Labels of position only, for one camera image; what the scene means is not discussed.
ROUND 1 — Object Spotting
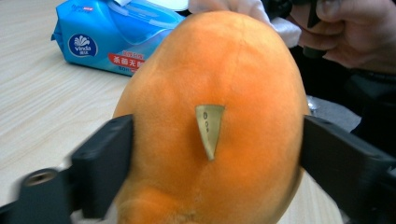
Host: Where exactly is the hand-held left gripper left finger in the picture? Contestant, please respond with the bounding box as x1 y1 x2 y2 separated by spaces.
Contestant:
70 114 135 219

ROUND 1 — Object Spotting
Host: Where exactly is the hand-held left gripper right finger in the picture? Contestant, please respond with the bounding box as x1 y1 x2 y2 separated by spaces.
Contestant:
299 114 396 224

